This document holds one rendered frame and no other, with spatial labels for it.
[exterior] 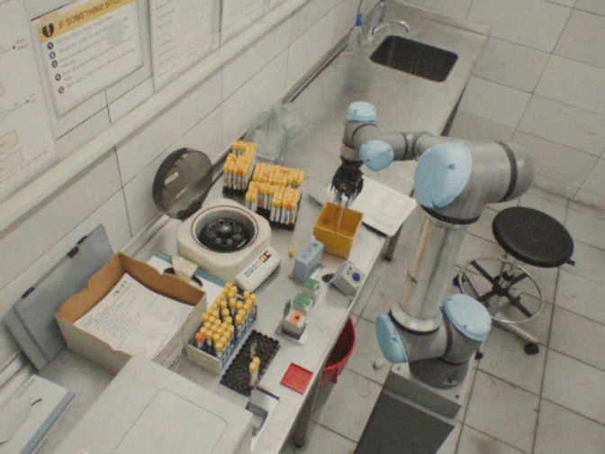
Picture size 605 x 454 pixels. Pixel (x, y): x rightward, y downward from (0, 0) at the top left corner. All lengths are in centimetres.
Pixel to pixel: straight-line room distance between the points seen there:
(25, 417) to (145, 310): 37
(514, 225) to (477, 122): 139
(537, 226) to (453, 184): 154
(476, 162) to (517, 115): 265
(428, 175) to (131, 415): 70
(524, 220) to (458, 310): 125
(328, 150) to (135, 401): 135
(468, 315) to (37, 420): 100
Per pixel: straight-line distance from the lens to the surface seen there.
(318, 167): 201
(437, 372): 136
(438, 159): 96
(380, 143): 130
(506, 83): 352
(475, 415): 255
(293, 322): 142
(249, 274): 155
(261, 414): 132
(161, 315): 146
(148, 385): 108
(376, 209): 186
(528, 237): 238
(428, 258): 106
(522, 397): 270
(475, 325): 125
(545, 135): 366
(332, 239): 164
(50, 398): 139
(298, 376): 142
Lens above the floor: 212
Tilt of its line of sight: 45 degrees down
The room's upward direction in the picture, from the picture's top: 8 degrees clockwise
